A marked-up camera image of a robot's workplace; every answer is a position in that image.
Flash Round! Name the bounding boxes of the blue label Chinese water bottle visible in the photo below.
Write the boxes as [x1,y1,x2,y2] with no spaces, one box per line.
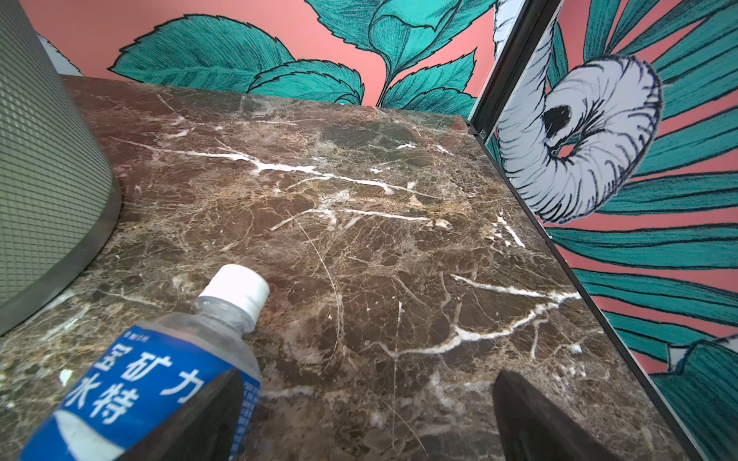
[20,264,270,460]

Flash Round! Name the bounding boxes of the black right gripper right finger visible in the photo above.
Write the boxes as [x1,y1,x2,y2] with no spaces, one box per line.
[492,370,619,461]

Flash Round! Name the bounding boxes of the grey mesh waste bin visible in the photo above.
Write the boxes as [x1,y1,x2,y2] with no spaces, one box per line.
[1,1,121,332]

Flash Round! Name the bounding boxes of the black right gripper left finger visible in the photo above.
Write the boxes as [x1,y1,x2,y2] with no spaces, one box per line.
[118,370,243,461]

